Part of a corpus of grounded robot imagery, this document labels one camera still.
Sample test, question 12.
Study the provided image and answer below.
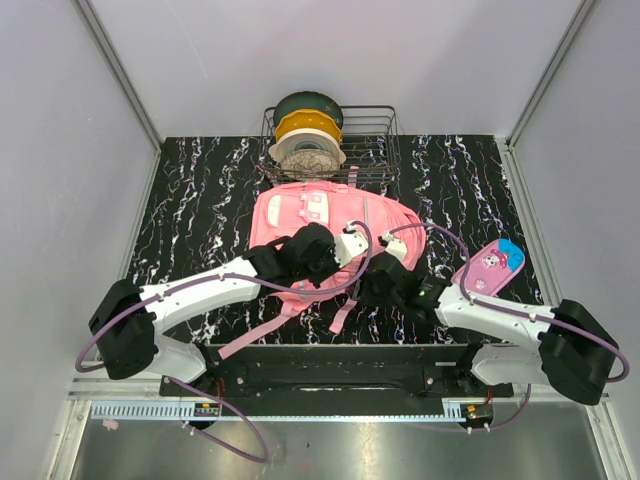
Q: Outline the pink student backpack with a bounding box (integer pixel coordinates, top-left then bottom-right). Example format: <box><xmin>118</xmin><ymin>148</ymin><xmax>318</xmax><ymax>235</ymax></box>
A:
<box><xmin>218</xmin><ymin>181</ymin><xmax>426</xmax><ymax>359</ymax></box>

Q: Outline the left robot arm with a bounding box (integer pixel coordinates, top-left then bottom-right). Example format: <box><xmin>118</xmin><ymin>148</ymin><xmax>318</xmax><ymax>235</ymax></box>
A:
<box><xmin>88</xmin><ymin>223</ymin><xmax>346</xmax><ymax>396</ymax></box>

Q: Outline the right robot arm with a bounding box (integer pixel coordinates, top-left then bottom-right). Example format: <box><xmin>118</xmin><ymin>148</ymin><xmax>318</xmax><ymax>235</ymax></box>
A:
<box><xmin>357</xmin><ymin>252</ymin><xmax>619</xmax><ymax>406</ymax></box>

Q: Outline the grey patterned plate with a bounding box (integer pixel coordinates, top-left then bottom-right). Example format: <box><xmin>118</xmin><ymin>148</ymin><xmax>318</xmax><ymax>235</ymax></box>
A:
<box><xmin>280</xmin><ymin>149</ymin><xmax>340</xmax><ymax>173</ymax></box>

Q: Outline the pink purple pencil case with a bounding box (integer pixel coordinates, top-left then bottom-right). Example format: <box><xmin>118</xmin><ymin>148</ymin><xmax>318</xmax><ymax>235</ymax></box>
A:
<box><xmin>465</xmin><ymin>238</ymin><xmax>526</xmax><ymax>297</ymax></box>

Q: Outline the yellow plate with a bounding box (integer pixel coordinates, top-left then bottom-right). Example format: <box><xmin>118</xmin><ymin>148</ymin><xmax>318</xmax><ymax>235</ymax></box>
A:
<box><xmin>275</xmin><ymin>109</ymin><xmax>342</xmax><ymax>143</ymax></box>

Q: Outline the dark green plate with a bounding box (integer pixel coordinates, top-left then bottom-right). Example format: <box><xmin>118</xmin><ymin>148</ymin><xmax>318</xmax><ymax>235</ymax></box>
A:
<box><xmin>273</xmin><ymin>91</ymin><xmax>344</xmax><ymax>129</ymax></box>

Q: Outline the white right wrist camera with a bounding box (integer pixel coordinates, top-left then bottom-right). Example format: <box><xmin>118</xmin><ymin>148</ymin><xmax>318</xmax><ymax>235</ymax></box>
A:
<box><xmin>378</xmin><ymin>232</ymin><xmax>408</xmax><ymax>262</ymax></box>

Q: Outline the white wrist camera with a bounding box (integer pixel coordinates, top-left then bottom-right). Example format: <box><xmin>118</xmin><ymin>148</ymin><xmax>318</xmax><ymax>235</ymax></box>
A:
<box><xmin>334</xmin><ymin>221</ymin><xmax>370</xmax><ymax>267</ymax></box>
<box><xmin>378</xmin><ymin>232</ymin><xmax>408</xmax><ymax>262</ymax></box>

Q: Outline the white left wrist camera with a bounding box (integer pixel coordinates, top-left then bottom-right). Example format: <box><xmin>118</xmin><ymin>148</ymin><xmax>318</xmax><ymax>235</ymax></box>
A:
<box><xmin>334</xmin><ymin>221</ymin><xmax>370</xmax><ymax>267</ymax></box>

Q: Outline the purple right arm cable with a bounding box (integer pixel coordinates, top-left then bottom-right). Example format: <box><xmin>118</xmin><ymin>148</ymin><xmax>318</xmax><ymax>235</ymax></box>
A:
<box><xmin>384</xmin><ymin>221</ymin><xmax>631</xmax><ymax>433</ymax></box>

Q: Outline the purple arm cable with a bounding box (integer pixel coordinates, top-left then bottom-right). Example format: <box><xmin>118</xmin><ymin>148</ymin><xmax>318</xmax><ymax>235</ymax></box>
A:
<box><xmin>74</xmin><ymin>220</ymin><xmax>374</xmax><ymax>463</ymax></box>
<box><xmin>384</xmin><ymin>221</ymin><xmax>631</xmax><ymax>433</ymax></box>

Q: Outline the black wire dish rack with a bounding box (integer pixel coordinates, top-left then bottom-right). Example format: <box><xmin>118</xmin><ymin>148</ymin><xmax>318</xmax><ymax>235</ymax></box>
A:
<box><xmin>257</xmin><ymin>104</ymin><xmax>401</xmax><ymax>185</ymax></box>

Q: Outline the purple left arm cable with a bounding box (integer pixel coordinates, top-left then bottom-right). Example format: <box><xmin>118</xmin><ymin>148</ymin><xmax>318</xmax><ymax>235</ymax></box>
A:
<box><xmin>74</xmin><ymin>220</ymin><xmax>374</xmax><ymax>463</ymax></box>

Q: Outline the aluminium front rail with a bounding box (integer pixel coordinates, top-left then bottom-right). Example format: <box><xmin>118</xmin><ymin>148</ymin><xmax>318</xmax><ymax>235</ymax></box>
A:
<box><xmin>64</xmin><ymin>360</ymin><xmax>616</xmax><ymax>422</ymax></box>

